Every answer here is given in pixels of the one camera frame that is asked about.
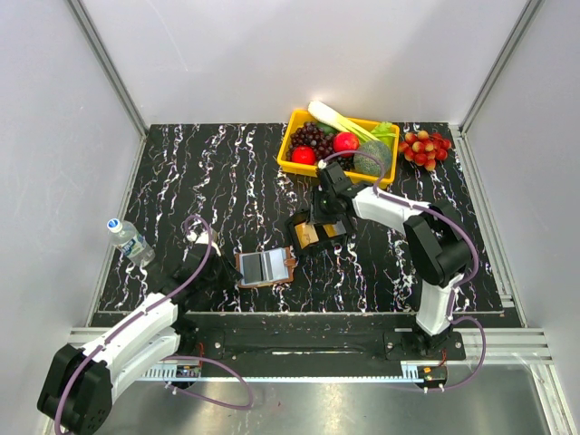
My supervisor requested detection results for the black card box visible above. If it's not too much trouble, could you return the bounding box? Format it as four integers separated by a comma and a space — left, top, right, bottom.
284, 209, 355, 257

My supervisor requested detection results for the brown leather card holder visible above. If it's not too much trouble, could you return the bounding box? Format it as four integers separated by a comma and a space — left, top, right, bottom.
236, 247, 297, 288

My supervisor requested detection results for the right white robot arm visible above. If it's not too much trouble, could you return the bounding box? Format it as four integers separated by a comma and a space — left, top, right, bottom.
310, 161, 479, 359

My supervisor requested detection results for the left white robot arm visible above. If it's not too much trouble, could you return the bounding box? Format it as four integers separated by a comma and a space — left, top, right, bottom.
37, 237, 241, 434

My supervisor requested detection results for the green netted melon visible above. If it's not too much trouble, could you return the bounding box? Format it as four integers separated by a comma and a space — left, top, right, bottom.
353, 140, 392, 178

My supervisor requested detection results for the red apple front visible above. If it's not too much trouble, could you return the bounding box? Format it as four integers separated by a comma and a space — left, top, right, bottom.
291, 146, 317, 165

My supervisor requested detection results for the red apple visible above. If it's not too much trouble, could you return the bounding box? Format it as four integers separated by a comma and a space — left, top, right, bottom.
333, 132, 360, 158
291, 146, 317, 165

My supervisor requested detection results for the yellow plastic basket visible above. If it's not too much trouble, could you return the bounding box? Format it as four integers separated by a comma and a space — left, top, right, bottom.
276, 110, 401, 189

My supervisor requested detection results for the red apple back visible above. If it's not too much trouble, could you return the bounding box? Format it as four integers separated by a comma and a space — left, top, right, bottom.
333, 132, 360, 158

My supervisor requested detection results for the dark purple grape bunch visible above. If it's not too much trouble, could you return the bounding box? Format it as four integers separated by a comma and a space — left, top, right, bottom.
286, 121, 354, 171

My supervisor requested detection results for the green cucumber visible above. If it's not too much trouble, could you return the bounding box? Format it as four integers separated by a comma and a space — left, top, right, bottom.
316, 122, 338, 134

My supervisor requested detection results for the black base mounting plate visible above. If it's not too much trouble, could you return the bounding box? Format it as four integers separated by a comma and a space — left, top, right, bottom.
178, 313, 466, 362

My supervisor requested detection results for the white green leek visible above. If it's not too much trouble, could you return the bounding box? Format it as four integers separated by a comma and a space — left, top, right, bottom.
307, 101, 377, 142

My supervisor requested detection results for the clear plastic water bottle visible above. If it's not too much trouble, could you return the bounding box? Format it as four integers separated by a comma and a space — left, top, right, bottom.
107, 218, 155, 268

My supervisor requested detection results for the red cherry cluster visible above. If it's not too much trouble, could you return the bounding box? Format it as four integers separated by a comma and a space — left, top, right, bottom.
398, 130, 452, 171

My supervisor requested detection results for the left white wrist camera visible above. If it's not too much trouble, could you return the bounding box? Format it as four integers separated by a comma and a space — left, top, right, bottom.
186, 231, 219, 251

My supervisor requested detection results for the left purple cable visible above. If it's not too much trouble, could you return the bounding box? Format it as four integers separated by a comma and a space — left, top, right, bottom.
53, 215, 255, 435

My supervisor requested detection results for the aluminium frame rail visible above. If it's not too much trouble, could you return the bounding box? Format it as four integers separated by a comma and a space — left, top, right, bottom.
63, 325, 556, 386

